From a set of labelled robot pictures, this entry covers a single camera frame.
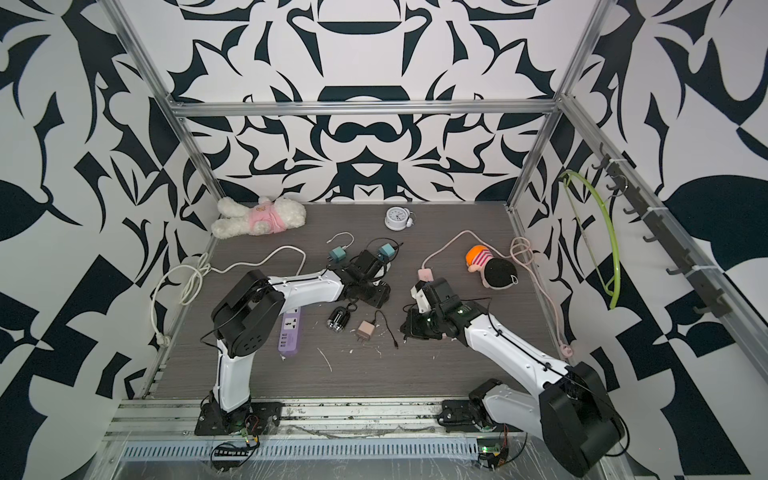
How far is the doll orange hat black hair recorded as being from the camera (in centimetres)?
93

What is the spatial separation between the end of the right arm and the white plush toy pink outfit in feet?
1.81

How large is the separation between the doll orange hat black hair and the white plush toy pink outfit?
0.61 m

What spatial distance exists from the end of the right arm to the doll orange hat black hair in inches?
10.4

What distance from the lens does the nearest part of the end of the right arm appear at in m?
0.61
